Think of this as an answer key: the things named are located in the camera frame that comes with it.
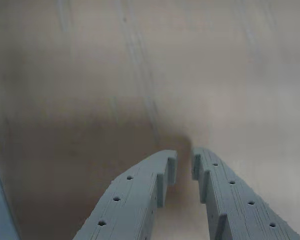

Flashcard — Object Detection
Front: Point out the printed plastic gripper finger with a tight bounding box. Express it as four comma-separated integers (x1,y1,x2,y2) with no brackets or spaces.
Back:
72,149,178,240
190,146,300,240

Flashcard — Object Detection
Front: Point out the white board edge frame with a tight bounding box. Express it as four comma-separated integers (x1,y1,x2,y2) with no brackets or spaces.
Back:
0,134,22,240

